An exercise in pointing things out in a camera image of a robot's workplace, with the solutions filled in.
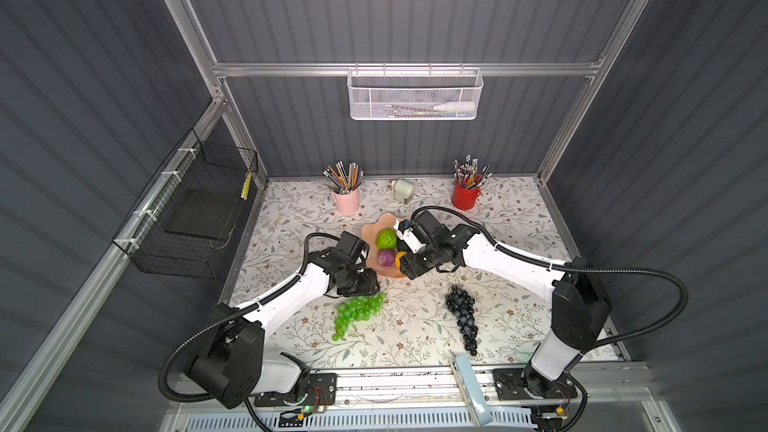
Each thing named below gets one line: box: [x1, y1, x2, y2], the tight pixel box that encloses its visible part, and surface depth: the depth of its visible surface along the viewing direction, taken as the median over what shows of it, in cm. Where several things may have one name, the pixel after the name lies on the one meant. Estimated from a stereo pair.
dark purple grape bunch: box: [445, 287, 478, 356], surface depth 83 cm
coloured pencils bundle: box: [322, 160, 364, 195], surface depth 107 cm
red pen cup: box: [452, 184, 481, 211], surface depth 113 cm
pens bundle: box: [452, 154, 493, 190], surface depth 103 cm
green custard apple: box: [375, 227, 397, 250], surface depth 96 cm
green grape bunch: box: [332, 292, 387, 341], surface depth 84 cm
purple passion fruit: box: [377, 249, 395, 267], surface depth 93 cm
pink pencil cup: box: [332, 188, 361, 214], surface depth 108 cm
